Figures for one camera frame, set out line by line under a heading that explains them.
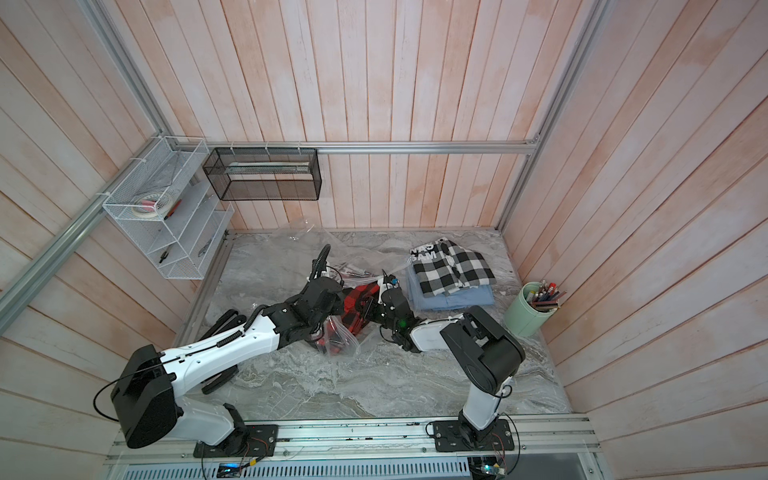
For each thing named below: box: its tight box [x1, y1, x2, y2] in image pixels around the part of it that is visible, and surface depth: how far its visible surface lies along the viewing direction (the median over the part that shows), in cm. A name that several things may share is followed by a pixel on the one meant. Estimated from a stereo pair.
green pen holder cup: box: [504, 282, 559, 338], surface depth 85 cm
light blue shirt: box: [406, 263, 495, 311], surface depth 100 cm
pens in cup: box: [525, 279, 567, 311], surface depth 82 cm
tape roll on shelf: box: [132, 192, 173, 218], surface depth 75 cm
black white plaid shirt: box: [409, 237, 497, 297], surface depth 103 cm
